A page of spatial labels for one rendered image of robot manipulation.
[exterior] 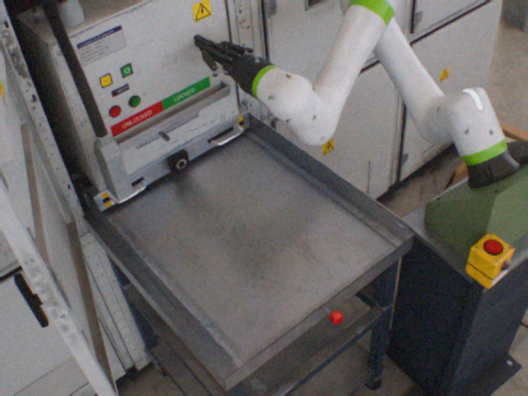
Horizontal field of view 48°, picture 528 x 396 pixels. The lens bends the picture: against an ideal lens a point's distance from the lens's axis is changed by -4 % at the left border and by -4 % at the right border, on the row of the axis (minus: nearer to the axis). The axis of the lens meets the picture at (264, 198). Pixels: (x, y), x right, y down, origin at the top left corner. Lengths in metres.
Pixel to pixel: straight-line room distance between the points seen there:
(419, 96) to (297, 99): 0.51
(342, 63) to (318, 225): 0.43
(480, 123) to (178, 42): 0.81
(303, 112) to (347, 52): 0.23
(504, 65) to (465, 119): 2.31
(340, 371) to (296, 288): 0.70
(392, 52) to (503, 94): 1.96
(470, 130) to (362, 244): 0.41
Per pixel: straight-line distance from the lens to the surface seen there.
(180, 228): 1.66
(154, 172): 1.77
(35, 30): 1.54
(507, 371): 2.41
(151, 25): 1.57
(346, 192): 1.67
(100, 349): 1.49
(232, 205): 1.69
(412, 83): 1.76
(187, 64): 1.67
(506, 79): 3.79
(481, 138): 1.63
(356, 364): 2.15
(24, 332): 1.95
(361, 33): 1.54
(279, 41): 1.89
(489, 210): 1.54
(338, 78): 1.49
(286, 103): 1.34
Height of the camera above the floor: 2.05
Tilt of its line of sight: 45 degrees down
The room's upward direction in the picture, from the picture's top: 6 degrees counter-clockwise
